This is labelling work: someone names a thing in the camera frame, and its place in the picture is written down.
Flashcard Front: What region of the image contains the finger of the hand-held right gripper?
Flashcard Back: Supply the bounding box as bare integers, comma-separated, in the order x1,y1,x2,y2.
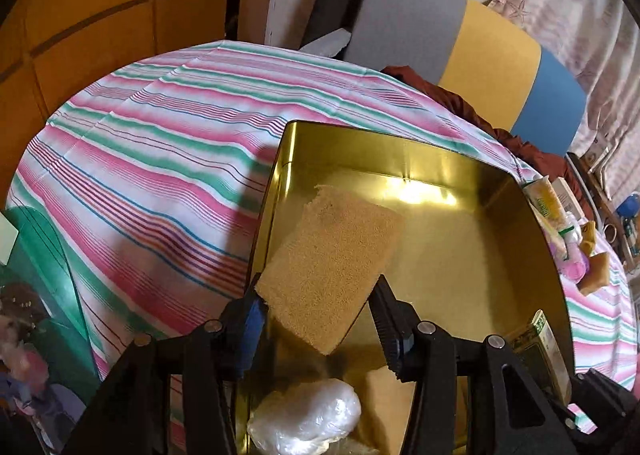
570,367,638,446

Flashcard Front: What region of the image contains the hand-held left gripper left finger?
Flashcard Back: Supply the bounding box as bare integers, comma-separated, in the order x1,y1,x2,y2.
62,280,271,455

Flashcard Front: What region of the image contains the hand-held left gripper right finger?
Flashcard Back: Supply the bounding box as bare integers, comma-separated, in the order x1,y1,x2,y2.
367,274,588,455

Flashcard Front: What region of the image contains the yellow sponge block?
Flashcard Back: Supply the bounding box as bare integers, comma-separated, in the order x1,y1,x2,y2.
352,367,418,455

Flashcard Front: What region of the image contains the green drink carton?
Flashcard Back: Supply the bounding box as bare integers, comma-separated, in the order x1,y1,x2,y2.
502,310,573,406

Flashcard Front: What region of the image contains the large tan sponge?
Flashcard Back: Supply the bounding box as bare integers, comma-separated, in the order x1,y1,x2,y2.
255,184,406,356

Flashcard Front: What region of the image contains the gold metal tin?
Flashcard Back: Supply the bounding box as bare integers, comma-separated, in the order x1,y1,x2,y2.
235,120,576,455

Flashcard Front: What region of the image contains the blue cup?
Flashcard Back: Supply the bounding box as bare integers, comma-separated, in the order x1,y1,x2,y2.
616,192,640,221

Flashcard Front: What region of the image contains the striped tablecloth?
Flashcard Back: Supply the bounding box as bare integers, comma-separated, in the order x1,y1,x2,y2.
5,41,638,455

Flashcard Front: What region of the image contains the small cardboard box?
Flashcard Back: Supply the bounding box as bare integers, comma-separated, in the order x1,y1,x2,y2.
550,178,586,218

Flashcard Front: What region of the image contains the yellow green snack packet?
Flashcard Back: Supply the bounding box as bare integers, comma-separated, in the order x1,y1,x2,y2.
522,175,571,231

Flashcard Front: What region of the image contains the printed cloth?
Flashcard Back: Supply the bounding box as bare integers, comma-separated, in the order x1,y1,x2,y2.
0,280,88,451

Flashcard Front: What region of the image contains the dark red cloth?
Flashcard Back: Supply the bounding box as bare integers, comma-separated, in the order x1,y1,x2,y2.
382,65,583,196

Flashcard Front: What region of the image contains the white foam sheet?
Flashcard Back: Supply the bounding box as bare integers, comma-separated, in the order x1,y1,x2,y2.
299,29,352,61

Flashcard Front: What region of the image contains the grey yellow blue cushion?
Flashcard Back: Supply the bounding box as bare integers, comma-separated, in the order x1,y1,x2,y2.
342,0,587,156

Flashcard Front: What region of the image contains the wooden panel cabinet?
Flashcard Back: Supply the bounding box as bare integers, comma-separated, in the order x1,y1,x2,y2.
0,0,283,196

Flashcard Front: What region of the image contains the pale patterned curtain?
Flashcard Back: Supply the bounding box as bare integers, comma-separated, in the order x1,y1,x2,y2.
487,0,640,196

